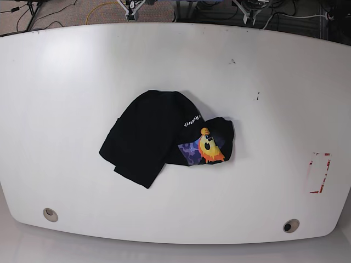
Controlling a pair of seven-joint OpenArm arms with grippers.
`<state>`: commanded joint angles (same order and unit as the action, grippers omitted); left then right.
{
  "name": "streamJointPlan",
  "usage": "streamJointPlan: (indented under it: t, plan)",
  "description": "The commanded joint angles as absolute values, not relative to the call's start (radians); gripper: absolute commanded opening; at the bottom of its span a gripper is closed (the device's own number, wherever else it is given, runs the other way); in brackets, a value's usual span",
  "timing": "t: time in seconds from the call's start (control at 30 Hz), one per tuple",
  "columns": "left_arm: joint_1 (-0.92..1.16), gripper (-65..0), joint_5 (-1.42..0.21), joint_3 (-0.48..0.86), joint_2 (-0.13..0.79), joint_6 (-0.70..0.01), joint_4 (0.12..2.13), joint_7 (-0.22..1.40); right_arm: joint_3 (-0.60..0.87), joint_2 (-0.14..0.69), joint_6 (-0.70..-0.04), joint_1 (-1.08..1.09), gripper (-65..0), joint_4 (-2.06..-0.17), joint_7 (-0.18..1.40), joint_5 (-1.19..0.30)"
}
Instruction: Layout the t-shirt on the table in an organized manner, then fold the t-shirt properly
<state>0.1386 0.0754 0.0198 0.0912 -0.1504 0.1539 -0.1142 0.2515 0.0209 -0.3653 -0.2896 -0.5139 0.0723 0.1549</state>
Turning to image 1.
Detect black graphic t-shirt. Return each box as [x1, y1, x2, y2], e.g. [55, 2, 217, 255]
[99, 90, 235, 188]

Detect red tape rectangle marking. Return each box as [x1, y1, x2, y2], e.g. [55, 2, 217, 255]
[307, 152, 331, 194]

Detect black tripod stand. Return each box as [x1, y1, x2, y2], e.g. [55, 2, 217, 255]
[25, 0, 44, 32]

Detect white robot base bracket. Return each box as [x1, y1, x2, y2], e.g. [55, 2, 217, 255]
[117, 0, 146, 22]

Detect yellow cable on floor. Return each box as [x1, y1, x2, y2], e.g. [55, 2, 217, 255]
[86, 2, 114, 25]

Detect right table cable grommet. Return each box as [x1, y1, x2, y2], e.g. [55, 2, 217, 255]
[283, 219, 299, 233]

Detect table cable grommet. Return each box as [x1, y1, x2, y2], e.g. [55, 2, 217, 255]
[43, 208, 58, 222]
[283, 219, 299, 233]

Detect left table cable grommet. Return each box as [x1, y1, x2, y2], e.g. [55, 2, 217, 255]
[43, 208, 58, 222]

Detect white cable on floor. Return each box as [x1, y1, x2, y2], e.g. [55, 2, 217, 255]
[262, 12, 327, 30]

